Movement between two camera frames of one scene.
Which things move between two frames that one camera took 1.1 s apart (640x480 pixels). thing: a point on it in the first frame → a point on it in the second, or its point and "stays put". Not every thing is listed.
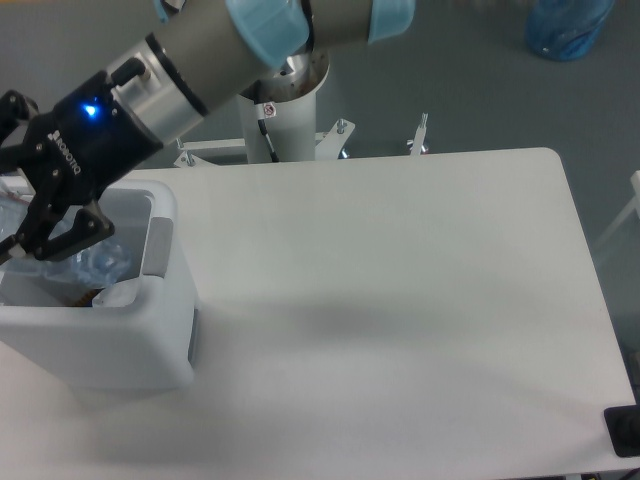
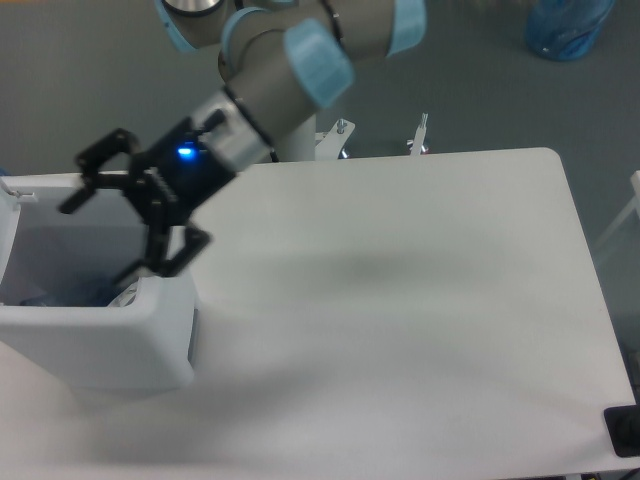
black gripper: [81, 147] → [172, 176]
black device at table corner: [623, 425] stays put
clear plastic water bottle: [97, 265] → [65, 301]
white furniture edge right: [630, 207] stays put
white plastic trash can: [120, 313] stays put
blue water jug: [566, 30] stays put
